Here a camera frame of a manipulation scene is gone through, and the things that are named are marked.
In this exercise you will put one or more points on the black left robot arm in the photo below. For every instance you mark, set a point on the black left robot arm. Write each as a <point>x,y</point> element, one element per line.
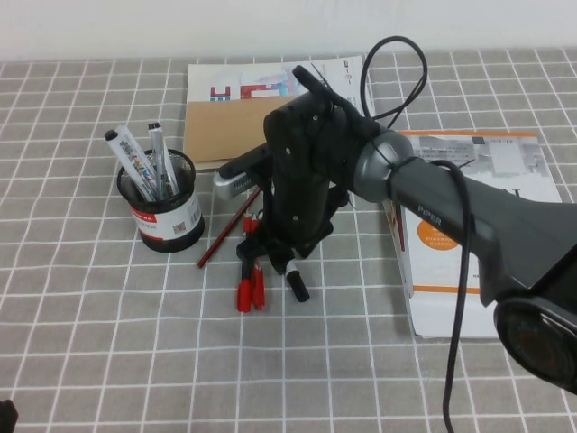
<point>6,417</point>

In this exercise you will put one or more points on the red pencil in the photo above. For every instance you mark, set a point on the red pencil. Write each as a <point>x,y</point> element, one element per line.
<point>225,232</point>

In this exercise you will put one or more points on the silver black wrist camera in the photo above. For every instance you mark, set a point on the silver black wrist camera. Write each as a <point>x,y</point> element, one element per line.
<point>234,178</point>

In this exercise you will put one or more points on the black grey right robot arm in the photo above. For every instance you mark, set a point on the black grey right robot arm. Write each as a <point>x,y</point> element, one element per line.
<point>496,216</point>

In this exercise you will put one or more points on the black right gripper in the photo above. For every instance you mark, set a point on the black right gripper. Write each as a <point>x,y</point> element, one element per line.
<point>297,180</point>

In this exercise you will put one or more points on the grey pen with black cap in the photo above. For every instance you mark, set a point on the grey pen with black cap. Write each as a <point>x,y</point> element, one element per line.
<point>158,146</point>

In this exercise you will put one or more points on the black pen with red cap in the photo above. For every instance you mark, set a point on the black pen with red cap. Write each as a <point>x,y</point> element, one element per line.
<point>244,295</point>

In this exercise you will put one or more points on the grey white checked tablecloth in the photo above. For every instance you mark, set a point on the grey white checked tablecloth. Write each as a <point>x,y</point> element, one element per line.
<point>135,338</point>

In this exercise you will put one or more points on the white magazine with colourful print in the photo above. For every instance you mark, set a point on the white magazine with colourful print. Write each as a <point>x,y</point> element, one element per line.
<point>252,79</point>

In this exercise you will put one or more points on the black mesh pen holder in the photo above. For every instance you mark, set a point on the black mesh pen holder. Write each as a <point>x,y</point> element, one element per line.
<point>171,225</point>

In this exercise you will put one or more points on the white AgileX brochure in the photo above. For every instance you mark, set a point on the white AgileX brochure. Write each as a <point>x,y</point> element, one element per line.
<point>433,315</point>

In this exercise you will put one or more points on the white marker with printed label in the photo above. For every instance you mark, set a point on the white marker with printed label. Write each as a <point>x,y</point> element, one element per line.
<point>126,151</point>

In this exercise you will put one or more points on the book with orange dark cover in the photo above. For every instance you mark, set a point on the book with orange dark cover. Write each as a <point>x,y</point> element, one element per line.
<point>396,225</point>

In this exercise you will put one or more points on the white marker with black cap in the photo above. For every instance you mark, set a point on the white marker with black cap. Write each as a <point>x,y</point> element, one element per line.
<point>299,288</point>

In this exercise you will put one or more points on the brown kraft notebook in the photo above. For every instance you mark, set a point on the brown kraft notebook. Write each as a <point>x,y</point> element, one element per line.
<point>225,131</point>

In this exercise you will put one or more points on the white ROS robot book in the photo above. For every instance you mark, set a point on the white ROS robot book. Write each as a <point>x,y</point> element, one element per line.
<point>496,149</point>

